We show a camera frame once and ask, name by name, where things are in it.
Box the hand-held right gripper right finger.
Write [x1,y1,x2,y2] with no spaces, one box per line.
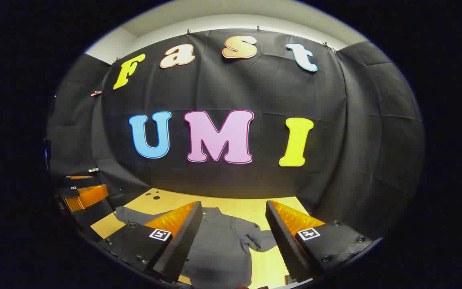
[265,200,374,283]

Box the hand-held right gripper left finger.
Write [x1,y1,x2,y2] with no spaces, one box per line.
[99,201,203,283]

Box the grey polo shirt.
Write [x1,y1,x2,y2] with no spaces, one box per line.
[115,206,278,289]

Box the black backdrop cloth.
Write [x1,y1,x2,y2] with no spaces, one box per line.
[47,28,426,241]

